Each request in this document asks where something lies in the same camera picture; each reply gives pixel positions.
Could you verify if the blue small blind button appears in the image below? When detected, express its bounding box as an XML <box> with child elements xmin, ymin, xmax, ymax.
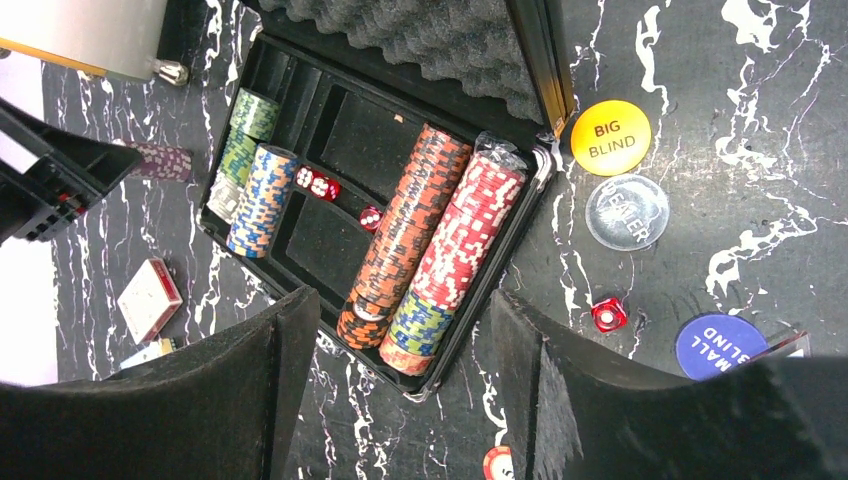
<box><xmin>675</xmin><ymin>313</ymin><xmax>769</xmax><ymax>381</ymax></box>

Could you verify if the loose red white chip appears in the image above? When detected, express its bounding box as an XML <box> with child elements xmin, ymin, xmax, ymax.
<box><xmin>482</xmin><ymin>445</ymin><xmax>515</xmax><ymax>480</ymax></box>

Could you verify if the blue green chip stack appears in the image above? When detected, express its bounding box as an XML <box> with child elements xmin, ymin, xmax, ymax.
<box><xmin>378</xmin><ymin>290</ymin><xmax>455</xmax><ymax>377</ymax></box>

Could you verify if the dark green chip stack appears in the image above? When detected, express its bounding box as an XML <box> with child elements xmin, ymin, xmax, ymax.
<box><xmin>218</xmin><ymin>129</ymin><xmax>258</xmax><ymax>187</ymax></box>

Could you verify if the loose red die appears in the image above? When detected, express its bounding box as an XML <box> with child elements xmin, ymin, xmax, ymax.
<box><xmin>590</xmin><ymin>297</ymin><xmax>628</xmax><ymax>333</ymax></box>

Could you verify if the red translucent die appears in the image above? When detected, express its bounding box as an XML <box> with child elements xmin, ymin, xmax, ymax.
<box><xmin>359</xmin><ymin>205</ymin><xmax>383</xmax><ymax>233</ymax></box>
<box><xmin>295</xmin><ymin>165</ymin><xmax>316</xmax><ymax>190</ymax></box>
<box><xmin>308</xmin><ymin>173</ymin><xmax>342</xmax><ymax>202</ymax></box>

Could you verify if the light green chip stack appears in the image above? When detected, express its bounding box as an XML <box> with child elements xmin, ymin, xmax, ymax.
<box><xmin>229</xmin><ymin>88</ymin><xmax>281</xmax><ymax>141</ymax></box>

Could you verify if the red white chip stack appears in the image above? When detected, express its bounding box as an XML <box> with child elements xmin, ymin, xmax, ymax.
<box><xmin>411</xmin><ymin>132</ymin><xmax>527</xmax><ymax>310</ymax></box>

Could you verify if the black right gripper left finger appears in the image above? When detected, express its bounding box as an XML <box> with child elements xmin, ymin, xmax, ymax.
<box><xmin>1</xmin><ymin>287</ymin><xmax>320</xmax><ymax>479</ymax></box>

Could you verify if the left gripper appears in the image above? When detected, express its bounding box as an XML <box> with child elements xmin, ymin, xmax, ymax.
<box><xmin>1</xmin><ymin>100</ymin><xmax>142</xmax><ymax>242</ymax></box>

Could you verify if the orange black chip stack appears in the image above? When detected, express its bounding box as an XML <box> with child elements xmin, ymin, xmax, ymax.
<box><xmin>336</xmin><ymin>124</ymin><xmax>473</xmax><ymax>350</ymax></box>

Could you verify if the grey white chip stack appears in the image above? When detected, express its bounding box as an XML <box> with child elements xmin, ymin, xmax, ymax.
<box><xmin>206</xmin><ymin>175</ymin><xmax>242</xmax><ymax>224</ymax></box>

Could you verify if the blue playing card deck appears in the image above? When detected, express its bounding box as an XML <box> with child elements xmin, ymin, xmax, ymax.
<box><xmin>119</xmin><ymin>338</ymin><xmax>180</xmax><ymax>370</ymax></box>

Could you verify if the yellow big blind button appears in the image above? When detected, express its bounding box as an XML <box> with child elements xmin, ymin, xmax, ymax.
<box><xmin>570</xmin><ymin>100</ymin><xmax>653</xmax><ymax>177</ymax></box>

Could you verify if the red playing card deck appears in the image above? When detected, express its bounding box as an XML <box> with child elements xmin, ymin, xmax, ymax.
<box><xmin>118</xmin><ymin>258</ymin><xmax>183</xmax><ymax>344</ymax></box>

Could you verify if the black poker set case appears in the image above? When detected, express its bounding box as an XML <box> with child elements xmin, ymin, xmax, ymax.
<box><xmin>238</xmin><ymin>9</ymin><xmax>554</xmax><ymax>403</ymax></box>

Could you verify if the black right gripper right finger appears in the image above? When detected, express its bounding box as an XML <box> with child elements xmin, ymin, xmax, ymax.
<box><xmin>490</xmin><ymin>289</ymin><xmax>847</xmax><ymax>479</ymax></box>

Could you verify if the blue orange chip stack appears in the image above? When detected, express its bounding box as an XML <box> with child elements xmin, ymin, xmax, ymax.
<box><xmin>226</xmin><ymin>143</ymin><xmax>300</xmax><ymax>258</ymax></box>

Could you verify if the purple white chip stack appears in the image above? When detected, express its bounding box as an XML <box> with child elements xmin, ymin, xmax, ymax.
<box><xmin>112</xmin><ymin>139</ymin><xmax>192</xmax><ymax>183</ymax></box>

